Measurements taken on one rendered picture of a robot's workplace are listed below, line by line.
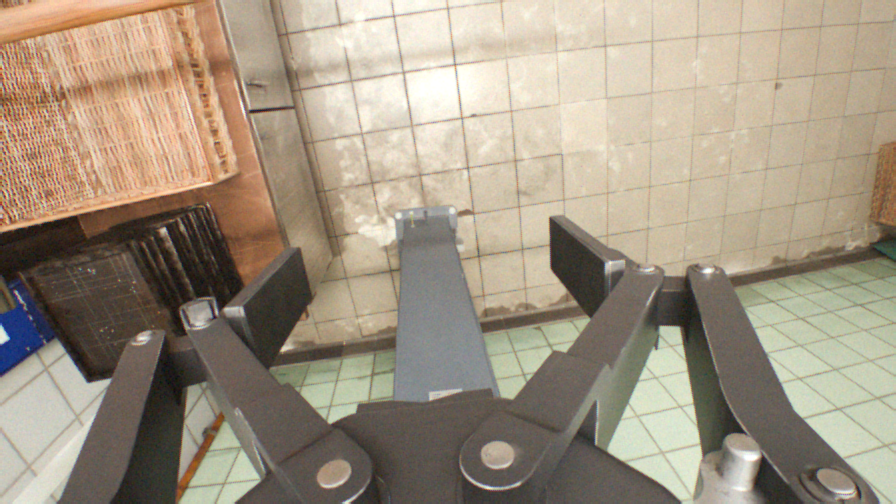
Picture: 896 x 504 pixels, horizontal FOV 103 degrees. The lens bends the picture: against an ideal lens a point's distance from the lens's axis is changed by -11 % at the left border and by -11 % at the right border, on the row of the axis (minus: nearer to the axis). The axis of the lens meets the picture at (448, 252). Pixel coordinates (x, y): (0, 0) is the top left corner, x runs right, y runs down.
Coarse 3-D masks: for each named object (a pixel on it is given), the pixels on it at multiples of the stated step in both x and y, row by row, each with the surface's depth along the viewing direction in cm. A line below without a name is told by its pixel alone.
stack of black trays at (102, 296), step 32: (128, 224) 99; (160, 224) 88; (192, 224) 93; (64, 256) 77; (96, 256) 73; (128, 256) 75; (160, 256) 79; (192, 256) 92; (224, 256) 107; (32, 288) 74; (64, 288) 76; (96, 288) 77; (128, 288) 77; (160, 288) 79; (192, 288) 87; (224, 288) 103; (64, 320) 78; (96, 320) 79; (128, 320) 80; (160, 320) 80; (96, 352) 82
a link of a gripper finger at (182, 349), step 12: (168, 348) 13; (180, 348) 13; (192, 348) 13; (168, 360) 13; (180, 360) 13; (192, 360) 13; (168, 372) 13; (180, 372) 13; (192, 372) 13; (168, 384) 13; (180, 384) 13; (192, 384) 13
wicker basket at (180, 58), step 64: (0, 0) 76; (64, 64) 87; (128, 64) 89; (192, 64) 90; (0, 128) 77; (64, 128) 90; (128, 128) 94; (192, 128) 95; (0, 192) 77; (64, 192) 90; (128, 192) 95
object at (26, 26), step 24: (48, 0) 34; (72, 0) 34; (96, 0) 35; (120, 0) 35; (144, 0) 35; (168, 0) 36; (192, 0) 36; (0, 24) 34; (24, 24) 35; (48, 24) 35; (72, 24) 36
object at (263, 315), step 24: (288, 264) 18; (264, 288) 16; (288, 288) 18; (240, 312) 14; (264, 312) 15; (288, 312) 18; (240, 336) 14; (264, 336) 15; (288, 336) 17; (264, 360) 15
